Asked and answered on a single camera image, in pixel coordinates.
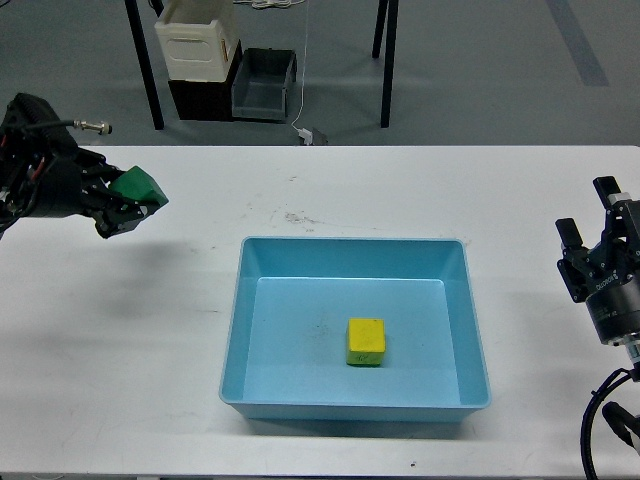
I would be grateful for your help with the black table leg far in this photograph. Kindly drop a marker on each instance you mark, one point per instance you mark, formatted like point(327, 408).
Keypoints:
point(381, 16)

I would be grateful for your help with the green block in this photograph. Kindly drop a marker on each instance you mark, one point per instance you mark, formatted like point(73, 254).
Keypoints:
point(138, 185)

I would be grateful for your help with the light blue plastic box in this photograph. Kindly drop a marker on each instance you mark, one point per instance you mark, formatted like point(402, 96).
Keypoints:
point(286, 350)

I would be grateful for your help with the grey plastic bin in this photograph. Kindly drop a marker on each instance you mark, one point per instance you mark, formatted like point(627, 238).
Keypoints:
point(262, 85)

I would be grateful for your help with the black table leg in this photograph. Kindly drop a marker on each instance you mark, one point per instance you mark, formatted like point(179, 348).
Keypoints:
point(381, 16)
point(140, 45)
point(389, 59)

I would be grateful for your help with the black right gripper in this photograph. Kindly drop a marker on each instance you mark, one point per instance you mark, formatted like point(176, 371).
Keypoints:
point(606, 278)

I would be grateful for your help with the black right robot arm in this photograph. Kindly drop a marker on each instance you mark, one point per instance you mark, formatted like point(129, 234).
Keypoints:
point(623, 424)

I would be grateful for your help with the black crate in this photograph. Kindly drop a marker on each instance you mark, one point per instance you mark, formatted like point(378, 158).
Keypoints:
point(206, 101)

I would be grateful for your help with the black table leg right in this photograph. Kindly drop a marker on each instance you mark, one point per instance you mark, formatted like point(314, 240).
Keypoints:
point(389, 59)

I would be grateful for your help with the black table leg left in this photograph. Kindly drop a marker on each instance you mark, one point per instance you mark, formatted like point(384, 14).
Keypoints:
point(140, 45)

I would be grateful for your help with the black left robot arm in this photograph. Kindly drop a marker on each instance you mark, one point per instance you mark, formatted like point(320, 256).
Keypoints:
point(33, 137)

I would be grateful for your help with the white power adapter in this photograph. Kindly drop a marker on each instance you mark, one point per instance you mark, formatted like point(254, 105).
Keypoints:
point(305, 137)

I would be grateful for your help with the cream plastic container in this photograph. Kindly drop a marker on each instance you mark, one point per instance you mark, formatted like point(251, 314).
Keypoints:
point(198, 39)

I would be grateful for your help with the yellow block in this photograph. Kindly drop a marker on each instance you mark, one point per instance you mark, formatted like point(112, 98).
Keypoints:
point(365, 342)

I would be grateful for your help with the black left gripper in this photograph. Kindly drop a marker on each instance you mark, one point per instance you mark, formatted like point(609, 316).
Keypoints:
point(80, 187)

